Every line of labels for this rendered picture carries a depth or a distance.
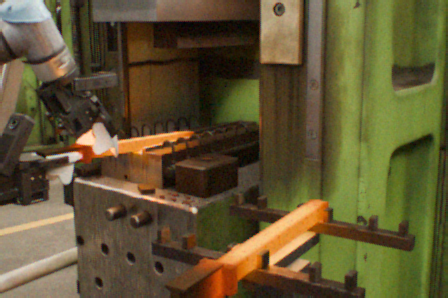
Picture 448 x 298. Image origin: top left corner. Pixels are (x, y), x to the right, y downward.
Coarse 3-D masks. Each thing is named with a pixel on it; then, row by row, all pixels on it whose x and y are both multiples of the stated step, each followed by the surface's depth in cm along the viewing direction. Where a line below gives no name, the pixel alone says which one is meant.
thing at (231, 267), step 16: (304, 208) 93; (320, 208) 93; (272, 224) 86; (288, 224) 86; (304, 224) 88; (256, 240) 79; (272, 240) 79; (288, 240) 84; (224, 256) 74; (240, 256) 74; (192, 272) 67; (208, 272) 67; (224, 272) 69; (240, 272) 73; (176, 288) 63; (192, 288) 65; (208, 288) 68; (224, 288) 70
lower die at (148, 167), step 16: (192, 128) 162; (224, 128) 150; (240, 128) 154; (256, 128) 154; (160, 144) 132; (192, 144) 135; (208, 144) 137; (240, 144) 147; (112, 160) 135; (128, 160) 132; (144, 160) 129; (160, 160) 125; (176, 160) 129; (240, 160) 148; (112, 176) 136; (128, 176) 133; (144, 176) 129; (160, 176) 126
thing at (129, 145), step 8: (152, 136) 133; (160, 136) 134; (168, 136) 135; (176, 136) 137; (184, 136) 139; (72, 144) 118; (80, 144) 118; (120, 144) 124; (128, 144) 125; (136, 144) 127; (144, 144) 129; (152, 144) 131; (40, 152) 110; (48, 152) 110; (56, 152) 111; (64, 152) 113; (80, 152) 117; (88, 152) 116; (104, 152) 120; (120, 152) 124; (80, 160) 116; (88, 160) 116
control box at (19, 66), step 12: (0, 72) 147; (12, 72) 151; (0, 84) 146; (12, 84) 151; (0, 96) 146; (12, 96) 151; (0, 108) 146; (12, 108) 151; (0, 120) 146; (0, 132) 147
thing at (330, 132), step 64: (320, 0) 111; (384, 0) 109; (320, 64) 114; (384, 64) 112; (320, 128) 116; (384, 128) 116; (320, 192) 119; (384, 192) 120; (320, 256) 122; (384, 256) 139
